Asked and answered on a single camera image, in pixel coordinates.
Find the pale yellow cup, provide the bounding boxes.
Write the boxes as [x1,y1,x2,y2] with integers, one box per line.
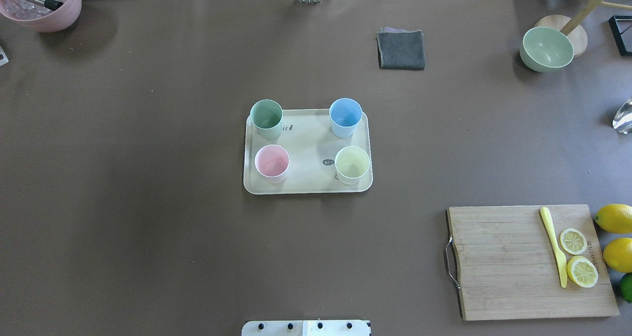
[334,146,371,185]

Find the pink cup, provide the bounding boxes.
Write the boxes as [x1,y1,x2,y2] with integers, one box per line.
[254,145,290,184]

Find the light blue cup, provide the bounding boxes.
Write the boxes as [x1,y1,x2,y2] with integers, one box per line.
[329,98,363,138]

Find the mint green cup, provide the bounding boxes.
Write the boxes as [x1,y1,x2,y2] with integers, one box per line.
[250,99,283,140]

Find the cream rabbit tray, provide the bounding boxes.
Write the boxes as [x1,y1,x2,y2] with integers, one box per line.
[243,109,373,195]

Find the folded grey cloth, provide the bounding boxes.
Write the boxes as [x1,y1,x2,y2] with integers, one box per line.
[376,27,426,71]

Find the wooden cutting board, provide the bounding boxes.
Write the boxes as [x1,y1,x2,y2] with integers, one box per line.
[446,205,619,322]

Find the mint green bowl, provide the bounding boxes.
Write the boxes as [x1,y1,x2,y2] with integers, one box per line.
[519,27,575,73]

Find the yellow plastic knife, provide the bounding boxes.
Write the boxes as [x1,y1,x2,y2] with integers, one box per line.
[540,206,568,288]

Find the lemon half far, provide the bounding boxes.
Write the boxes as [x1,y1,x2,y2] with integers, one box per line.
[559,228,588,256]

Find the lemon half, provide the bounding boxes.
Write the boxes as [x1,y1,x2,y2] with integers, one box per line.
[566,256,599,288]
[559,228,588,256]

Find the wooden cup stand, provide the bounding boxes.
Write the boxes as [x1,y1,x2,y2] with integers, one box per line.
[534,0,632,58]

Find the lemon half near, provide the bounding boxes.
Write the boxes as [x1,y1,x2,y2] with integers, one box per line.
[566,256,599,288]

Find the whole yellow lemon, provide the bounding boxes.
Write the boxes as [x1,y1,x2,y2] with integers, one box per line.
[594,204,632,233]
[603,237,632,273]

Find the metal scoop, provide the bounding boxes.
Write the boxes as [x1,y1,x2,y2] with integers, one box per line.
[612,97,632,134]

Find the pink bowl with ice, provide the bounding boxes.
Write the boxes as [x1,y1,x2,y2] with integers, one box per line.
[0,0,82,33]

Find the green lime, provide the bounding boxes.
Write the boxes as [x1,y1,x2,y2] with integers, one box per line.
[619,273,632,304]

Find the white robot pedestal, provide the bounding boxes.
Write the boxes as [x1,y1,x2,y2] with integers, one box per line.
[241,319,372,336]

